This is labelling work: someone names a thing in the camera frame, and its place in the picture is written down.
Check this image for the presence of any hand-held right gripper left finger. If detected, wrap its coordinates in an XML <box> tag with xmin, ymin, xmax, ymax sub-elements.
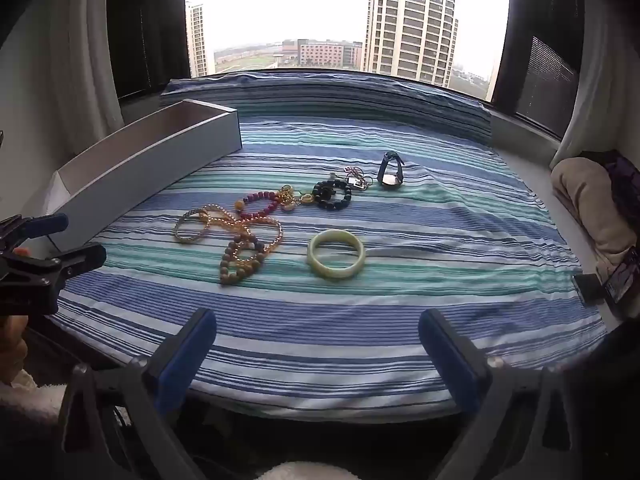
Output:
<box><xmin>59</xmin><ymin>307</ymin><xmax>218</xmax><ymax>480</ymax></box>

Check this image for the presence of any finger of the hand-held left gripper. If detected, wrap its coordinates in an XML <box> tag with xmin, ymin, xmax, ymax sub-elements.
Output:
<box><xmin>0</xmin><ymin>213</ymin><xmax>69</xmax><ymax>253</ymax></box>
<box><xmin>0</xmin><ymin>242</ymin><xmax>107</xmax><ymax>287</ymax></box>

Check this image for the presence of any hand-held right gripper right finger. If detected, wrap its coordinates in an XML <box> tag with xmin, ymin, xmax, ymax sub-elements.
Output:
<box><xmin>418</xmin><ymin>308</ymin><xmax>576</xmax><ymax>480</ymax></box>

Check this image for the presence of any wooden bead bracelet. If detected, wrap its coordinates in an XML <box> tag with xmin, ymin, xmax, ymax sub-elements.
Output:
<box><xmin>219</xmin><ymin>232</ymin><xmax>266</xmax><ymax>287</ymax></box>

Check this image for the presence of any gold bangle bracelet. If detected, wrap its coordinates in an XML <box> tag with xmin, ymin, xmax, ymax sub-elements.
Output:
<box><xmin>174</xmin><ymin>205</ymin><xmax>213</xmax><ymax>246</ymax></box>

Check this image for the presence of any long grey box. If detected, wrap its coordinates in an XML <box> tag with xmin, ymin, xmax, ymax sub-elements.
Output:
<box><xmin>42</xmin><ymin>99</ymin><xmax>243</xmax><ymax>253</ymax></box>

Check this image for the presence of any amber bead necklace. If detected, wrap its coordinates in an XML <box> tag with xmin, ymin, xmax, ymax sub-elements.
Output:
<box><xmin>200</xmin><ymin>204</ymin><xmax>284</xmax><ymax>268</ymax></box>

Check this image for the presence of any pale green jade bangle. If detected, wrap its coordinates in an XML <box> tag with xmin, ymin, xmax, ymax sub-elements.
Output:
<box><xmin>307</xmin><ymin>229</ymin><xmax>366</xmax><ymax>279</ymax></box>

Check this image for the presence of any red bead bracelet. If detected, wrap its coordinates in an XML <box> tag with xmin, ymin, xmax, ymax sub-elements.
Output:
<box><xmin>235</xmin><ymin>190</ymin><xmax>283</xmax><ymax>221</ymax></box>

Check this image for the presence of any person's left forearm white sleeve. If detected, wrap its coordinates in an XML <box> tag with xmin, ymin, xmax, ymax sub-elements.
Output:
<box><xmin>0</xmin><ymin>367</ymin><xmax>68</xmax><ymax>428</ymax></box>

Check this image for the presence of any person's left hand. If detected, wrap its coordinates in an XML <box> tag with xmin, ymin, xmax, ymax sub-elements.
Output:
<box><xmin>0</xmin><ymin>315</ymin><xmax>29</xmax><ymax>386</ymax></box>

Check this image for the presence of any blue green striped bedsheet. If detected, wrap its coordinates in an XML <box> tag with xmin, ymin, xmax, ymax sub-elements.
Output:
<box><xmin>55</xmin><ymin>115</ymin><xmax>608</xmax><ymax>423</ymax></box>

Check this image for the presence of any small black case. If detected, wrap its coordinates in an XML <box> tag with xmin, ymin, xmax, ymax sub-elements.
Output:
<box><xmin>572</xmin><ymin>272</ymin><xmax>608</xmax><ymax>306</ymax></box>

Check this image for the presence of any white curtain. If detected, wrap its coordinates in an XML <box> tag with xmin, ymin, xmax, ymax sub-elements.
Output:
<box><xmin>0</xmin><ymin>0</ymin><xmax>126</xmax><ymax>171</ymax></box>
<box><xmin>550</xmin><ymin>0</ymin><xmax>640</xmax><ymax>168</ymax></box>

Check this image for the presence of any white fleece garment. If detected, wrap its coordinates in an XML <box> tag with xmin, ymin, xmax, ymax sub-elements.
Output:
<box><xmin>260</xmin><ymin>461</ymin><xmax>362</xmax><ymax>480</ymax></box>

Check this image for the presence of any smartphone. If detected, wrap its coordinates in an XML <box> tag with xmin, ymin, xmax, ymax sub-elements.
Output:
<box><xmin>602</xmin><ymin>250</ymin><xmax>640</xmax><ymax>306</ymax></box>

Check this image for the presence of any beige pillow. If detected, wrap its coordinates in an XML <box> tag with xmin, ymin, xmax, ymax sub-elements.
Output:
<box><xmin>550</xmin><ymin>157</ymin><xmax>640</xmax><ymax>281</ymax></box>

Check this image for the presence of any dark window screen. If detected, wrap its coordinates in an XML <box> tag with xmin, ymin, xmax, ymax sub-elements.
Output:
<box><xmin>106</xmin><ymin>0</ymin><xmax>193</xmax><ymax>102</ymax></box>
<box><xmin>492</xmin><ymin>0</ymin><xmax>586</xmax><ymax>138</ymax></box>

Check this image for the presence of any narrow high-rise building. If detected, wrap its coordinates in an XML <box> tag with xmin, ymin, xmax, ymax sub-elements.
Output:
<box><xmin>186</xmin><ymin>2</ymin><xmax>217</xmax><ymax>78</ymax></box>

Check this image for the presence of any purple cloth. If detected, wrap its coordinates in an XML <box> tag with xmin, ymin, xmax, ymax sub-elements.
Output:
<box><xmin>602</xmin><ymin>152</ymin><xmax>640</xmax><ymax>211</ymax></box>

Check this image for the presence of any low red brick building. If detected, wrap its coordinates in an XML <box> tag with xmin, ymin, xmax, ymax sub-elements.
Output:
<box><xmin>281</xmin><ymin>38</ymin><xmax>363</xmax><ymax>68</ymax></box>

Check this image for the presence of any tall high-rise building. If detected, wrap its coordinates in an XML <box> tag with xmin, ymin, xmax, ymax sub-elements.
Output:
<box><xmin>362</xmin><ymin>0</ymin><xmax>459</xmax><ymax>87</ymax></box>

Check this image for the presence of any dark strap wristwatch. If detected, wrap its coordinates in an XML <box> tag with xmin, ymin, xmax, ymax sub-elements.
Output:
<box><xmin>377</xmin><ymin>151</ymin><xmax>405</xmax><ymax>188</ymax></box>

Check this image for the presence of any gold chain with charms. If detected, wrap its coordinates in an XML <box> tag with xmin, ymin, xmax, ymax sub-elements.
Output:
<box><xmin>277</xmin><ymin>185</ymin><xmax>316</xmax><ymax>211</ymax></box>

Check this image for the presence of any black bead bracelet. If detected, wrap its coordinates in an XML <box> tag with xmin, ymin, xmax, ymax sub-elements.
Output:
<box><xmin>312</xmin><ymin>179</ymin><xmax>353</xmax><ymax>211</ymax></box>

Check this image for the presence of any rose gold pendant necklace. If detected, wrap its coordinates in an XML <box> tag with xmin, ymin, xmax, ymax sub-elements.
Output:
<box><xmin>342</xmin><ymin>166</ymin><xmax>373</xmax><ymax>191</ymax></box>

